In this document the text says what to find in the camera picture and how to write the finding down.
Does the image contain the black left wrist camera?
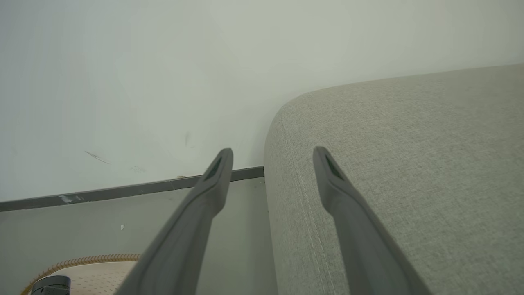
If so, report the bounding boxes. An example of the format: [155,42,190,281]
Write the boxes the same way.
[31,275,71,295]

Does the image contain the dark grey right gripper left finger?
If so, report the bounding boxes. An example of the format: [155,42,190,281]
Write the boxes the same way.
[115,148,234,295]

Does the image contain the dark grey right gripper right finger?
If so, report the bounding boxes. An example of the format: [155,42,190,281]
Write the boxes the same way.
[313,146,433,295]

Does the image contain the black baseboard strip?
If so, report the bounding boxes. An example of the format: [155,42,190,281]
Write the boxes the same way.
[0,166,264,212]

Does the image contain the cream perforated laundry basket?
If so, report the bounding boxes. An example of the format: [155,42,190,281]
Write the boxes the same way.
[20,254,142,295]

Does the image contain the grey fabric sofa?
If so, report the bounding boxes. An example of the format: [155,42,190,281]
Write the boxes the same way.
[264,64,524,295]

